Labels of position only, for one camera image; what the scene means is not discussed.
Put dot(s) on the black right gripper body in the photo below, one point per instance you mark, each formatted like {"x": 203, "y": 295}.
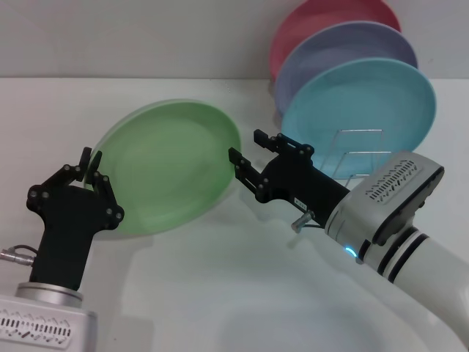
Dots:
{"x": 297, "y": 183}

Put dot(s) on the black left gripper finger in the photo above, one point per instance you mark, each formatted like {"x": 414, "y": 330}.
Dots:
{"x": 108, "y": 201}
{"x": 55, "y": 179}

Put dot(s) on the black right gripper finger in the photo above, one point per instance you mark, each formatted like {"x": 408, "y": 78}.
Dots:
{"x": 245, "y": 172}
{"x": 286, "y": 144}

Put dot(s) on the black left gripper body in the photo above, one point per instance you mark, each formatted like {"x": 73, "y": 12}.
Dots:
{"x": 66, "y": 227}

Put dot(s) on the green round plate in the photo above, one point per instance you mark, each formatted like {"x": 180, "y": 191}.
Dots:
{"x": 165, "y": 168}

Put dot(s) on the light blue round plate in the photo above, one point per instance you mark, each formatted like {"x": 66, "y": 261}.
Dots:
{"x": 359, "y": 99}

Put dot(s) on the purple round plate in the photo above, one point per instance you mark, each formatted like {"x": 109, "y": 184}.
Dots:
{"x": 348, "y": 44}

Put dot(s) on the red round plate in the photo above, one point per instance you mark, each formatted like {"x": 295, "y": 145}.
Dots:
{"x": 322, "y": 14}

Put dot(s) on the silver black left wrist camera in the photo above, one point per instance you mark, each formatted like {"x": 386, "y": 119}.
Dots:
{"x": 40, "y": 326}

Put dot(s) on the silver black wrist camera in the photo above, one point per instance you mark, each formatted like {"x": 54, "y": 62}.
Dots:
{"x": 40, "y": 326}
{"x": 399, "y": 190}

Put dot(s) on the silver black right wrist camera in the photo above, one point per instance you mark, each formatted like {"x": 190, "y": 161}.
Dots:
{"x": 399, "y": 190}

